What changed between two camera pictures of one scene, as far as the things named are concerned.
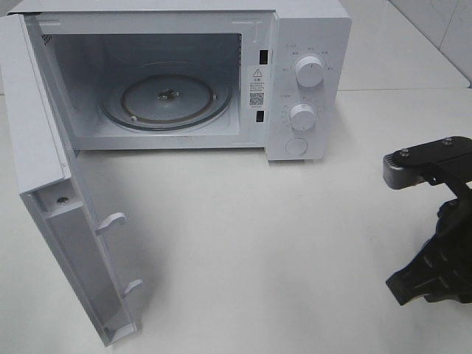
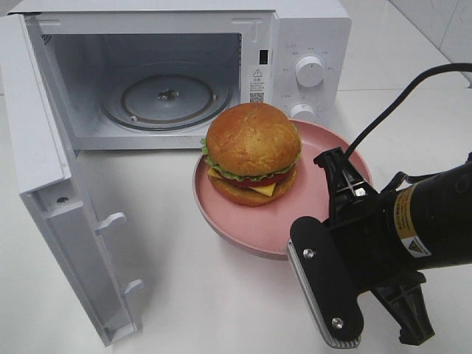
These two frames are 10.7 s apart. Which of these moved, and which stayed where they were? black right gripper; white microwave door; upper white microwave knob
Moved: black right gripper
Stayed: white microwave door; upper white microwave knob
